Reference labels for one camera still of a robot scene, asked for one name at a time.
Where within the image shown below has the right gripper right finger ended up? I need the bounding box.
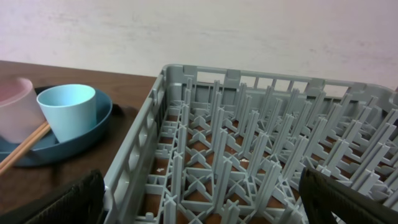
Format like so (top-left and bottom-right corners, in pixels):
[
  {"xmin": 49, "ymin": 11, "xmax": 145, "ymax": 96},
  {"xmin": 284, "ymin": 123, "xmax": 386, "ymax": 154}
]
[{"xmin": 299, "ymin": 167, "xmax": 397, "ymax": 224}]

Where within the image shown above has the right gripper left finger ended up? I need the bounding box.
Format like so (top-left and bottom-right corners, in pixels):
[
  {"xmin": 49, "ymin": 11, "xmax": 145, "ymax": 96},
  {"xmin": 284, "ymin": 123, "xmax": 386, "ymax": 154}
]
[{"xmin": 1, "ymin": 169, "xmax": 105, "ymax": 224}]

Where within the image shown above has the light blue cup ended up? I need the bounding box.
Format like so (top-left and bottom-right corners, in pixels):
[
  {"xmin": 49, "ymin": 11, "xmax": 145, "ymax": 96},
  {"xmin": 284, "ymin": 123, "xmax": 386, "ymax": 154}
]
[{"xmin": 37, "ymin": 84, "xmax": 96, "ymax": 142}]

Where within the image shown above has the pink cup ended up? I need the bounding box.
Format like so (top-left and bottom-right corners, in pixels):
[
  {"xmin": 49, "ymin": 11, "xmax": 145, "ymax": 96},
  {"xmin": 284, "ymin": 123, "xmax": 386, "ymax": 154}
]
[{"xmin": 1, "ymin": 77, "xmax": 45, "ymax": 143}]

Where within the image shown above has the grey dishwasher rack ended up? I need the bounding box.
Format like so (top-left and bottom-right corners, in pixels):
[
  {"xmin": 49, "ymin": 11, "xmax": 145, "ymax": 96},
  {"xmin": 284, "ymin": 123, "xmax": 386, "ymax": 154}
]
[{"xmin": 104, "ymin": 65, "xmax": 397, "ymax": 223}]

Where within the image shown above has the dark brown serving tray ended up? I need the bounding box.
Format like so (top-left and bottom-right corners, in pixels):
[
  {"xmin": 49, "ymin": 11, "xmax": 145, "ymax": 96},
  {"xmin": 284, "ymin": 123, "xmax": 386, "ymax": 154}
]
[{"xmin": 1, "ymin": 105, "xmax": 139, "ymax": 213}]

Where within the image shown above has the dark blue plate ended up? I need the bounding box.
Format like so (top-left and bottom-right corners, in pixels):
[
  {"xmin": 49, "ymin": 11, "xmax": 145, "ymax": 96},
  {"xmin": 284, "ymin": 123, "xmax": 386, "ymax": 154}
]
[{"xmin": 16, "ymin": 90, "xmax": 113, "ymax": 167}]

